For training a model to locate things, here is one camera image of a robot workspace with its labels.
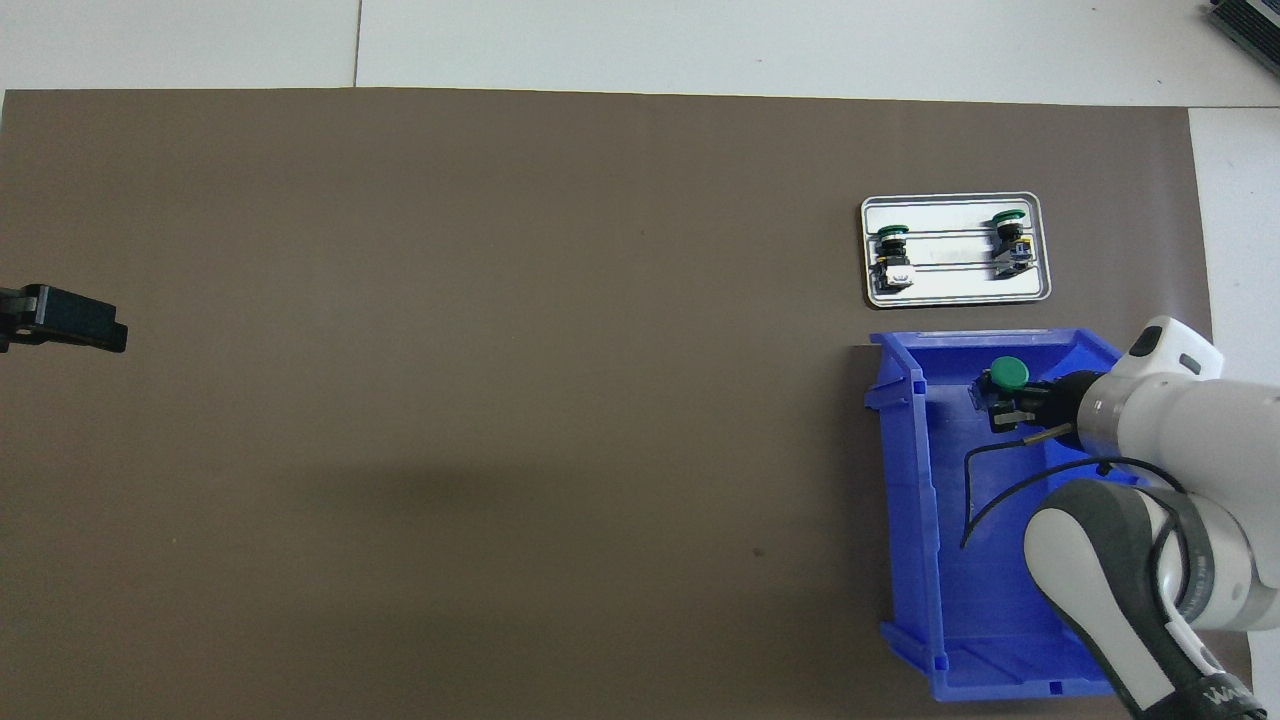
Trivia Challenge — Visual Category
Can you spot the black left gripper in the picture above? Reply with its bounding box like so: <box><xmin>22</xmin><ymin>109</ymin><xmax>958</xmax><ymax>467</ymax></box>
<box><xmin>0</xmin><ymin>285</ymin><xmax>129</xmax><ymax>353</ymax></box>

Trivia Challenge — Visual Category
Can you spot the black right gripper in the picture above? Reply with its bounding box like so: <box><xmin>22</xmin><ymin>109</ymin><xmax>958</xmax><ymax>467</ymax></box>
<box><xmin>990</xmin><ymin>372</ymin><xmax>1101</xmax><ymax>446</ymax></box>

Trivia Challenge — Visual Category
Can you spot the green mushroom push button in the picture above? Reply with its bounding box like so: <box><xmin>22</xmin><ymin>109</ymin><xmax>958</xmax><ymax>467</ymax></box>
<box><xmin>968</xmin><ymin>357</ymin><xmax>1031</xmax><ymax>413</ymax></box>
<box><xmin>870</xmin><ymin>226</ymin><xmax>917</xmax><ymax>293</ymax></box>
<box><xmin>990</xmin><ymin>210</ymin><xmax>1033</xmax><ymax>279</ymax></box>

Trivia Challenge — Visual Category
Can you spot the grey metal tray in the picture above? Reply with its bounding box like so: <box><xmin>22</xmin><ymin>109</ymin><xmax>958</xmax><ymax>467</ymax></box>
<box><xmin>860</xmin><ymin>192</ymin><xmax>1053</xmax><ymax>308</ymax></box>

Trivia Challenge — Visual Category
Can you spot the blue plastic storage bin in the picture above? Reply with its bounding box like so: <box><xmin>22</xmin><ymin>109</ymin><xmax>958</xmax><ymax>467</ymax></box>
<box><xmin>863</xmin><ymin>328</ymin><xmax>1179</xmax><ymax>701</ymax></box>

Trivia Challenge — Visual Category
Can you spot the brown table mat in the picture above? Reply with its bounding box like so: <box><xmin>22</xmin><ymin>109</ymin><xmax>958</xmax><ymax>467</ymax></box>
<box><xmin>0</xmin><ymin>88</ymin><xmax>1256</xmax><ymax>720</ymax></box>

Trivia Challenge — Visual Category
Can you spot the grey ribbed device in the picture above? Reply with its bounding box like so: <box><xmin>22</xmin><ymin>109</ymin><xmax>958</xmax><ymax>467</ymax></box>
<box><xmin>1205</xmin><ymin>0</ymin><xmax>1280</xmax><ymax>53</ymax></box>

